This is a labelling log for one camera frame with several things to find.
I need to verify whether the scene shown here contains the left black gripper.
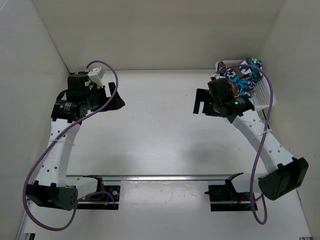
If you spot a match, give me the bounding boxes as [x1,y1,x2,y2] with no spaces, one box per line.
[82,82,125,113]

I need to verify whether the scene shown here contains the colourful patterned shorts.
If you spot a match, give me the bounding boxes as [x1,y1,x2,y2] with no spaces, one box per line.
[216,57,263,98]

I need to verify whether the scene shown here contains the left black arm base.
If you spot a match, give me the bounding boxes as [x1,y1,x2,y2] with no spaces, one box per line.
[67,175,121,210]

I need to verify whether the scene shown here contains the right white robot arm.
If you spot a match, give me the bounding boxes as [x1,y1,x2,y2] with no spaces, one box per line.
[193,77,309,201]

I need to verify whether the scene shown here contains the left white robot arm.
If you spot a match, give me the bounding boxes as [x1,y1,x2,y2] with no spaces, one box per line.
[26,68,125,211]

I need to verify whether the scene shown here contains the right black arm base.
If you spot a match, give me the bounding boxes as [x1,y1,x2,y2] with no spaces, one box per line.
[205,172,252,212]

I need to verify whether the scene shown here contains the white perforated plastic basket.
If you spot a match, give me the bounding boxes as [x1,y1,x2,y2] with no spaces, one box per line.
[215,60,270,112]

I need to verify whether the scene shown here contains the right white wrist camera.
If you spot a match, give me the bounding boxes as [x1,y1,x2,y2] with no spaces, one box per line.
[210,74,225,81]

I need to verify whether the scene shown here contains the aluminium front rail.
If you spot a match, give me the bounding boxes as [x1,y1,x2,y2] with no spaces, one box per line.
[66,174,245,183]

